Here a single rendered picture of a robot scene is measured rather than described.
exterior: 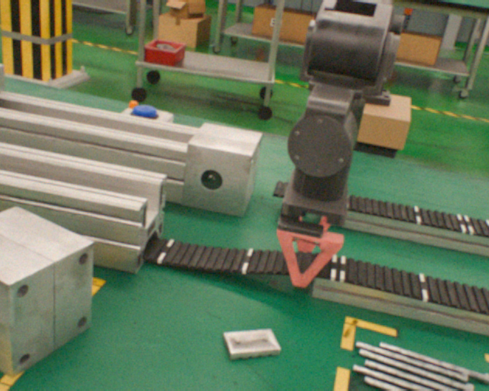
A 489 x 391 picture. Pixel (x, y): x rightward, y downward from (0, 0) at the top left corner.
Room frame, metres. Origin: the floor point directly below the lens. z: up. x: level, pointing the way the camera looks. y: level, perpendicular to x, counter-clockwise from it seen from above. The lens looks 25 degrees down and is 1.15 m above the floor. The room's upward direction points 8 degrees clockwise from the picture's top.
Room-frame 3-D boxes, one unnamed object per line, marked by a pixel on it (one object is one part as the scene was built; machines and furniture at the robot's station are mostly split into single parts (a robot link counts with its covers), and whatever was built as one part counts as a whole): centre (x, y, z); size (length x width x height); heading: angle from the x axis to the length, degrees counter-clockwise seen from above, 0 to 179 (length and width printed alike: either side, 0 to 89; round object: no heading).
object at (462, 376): (0.46, -0.18, 0.78); 0.11 x 0.01 x 0.01; 74
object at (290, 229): (0.55, -0.07, 0.85); 0.07 x 0.07 x 0.09; 84
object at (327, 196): (0.57, -0.08, 0.92); 0.10 x 0.07 x 0.07; 174
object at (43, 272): (0.44, 0.19, 0.83); 0.11 x 0.10 x 0.10; 152
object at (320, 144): (0.53, -0.07, 1.02); 0.12 x 0.09 x 0.12; 168
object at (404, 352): (0.47, -0.21, 0.78); 0.11 x 0.01 x 0.01; 74
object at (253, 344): (0.45, -0.03, 0.78); 0.05 x 0.03 x 0.01; 110
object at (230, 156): (0.79, 0.04, 0.83); 0.12 x 0.09 x 0.10; 174
